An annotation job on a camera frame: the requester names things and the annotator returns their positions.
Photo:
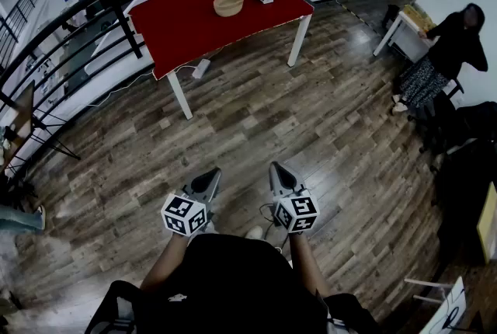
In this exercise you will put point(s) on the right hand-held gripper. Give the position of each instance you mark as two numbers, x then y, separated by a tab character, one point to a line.
297	212

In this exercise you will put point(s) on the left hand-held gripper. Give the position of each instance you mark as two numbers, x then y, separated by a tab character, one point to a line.
182	214

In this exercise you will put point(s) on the beige woven bowl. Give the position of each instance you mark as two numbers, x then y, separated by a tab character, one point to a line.
228	5

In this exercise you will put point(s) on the person's right forearm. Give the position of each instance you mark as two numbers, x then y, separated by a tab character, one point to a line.
308	266

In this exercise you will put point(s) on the person's left forearm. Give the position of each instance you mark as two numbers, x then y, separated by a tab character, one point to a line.
165	262

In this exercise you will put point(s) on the yellow box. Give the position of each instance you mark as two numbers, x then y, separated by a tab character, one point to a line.
488	223

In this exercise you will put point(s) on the person's white shoe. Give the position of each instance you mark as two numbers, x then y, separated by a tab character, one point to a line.
254	232

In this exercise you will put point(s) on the red covered table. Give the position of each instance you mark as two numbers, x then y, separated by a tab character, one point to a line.
182	99

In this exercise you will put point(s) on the person's black shirt torso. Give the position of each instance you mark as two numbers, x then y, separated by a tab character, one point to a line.
233	286

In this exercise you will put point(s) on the white power strip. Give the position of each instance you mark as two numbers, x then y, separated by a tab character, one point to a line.
201	68

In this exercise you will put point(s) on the red tablecloth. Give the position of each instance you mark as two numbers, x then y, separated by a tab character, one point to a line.
186	29

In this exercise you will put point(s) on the black metal railing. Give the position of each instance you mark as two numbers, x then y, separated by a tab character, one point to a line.
126	29

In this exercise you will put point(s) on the black office chair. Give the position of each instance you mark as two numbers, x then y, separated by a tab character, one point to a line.
466	138

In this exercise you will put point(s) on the white side table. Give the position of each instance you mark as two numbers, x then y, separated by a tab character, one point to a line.
407	41

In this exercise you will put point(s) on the wooden board on tripod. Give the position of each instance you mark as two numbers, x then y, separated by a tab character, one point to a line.
24	111

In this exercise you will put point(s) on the white board with dowels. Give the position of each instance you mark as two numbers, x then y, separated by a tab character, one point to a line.
450	309

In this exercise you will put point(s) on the yellow items on side table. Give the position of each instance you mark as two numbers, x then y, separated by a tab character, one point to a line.
417	16

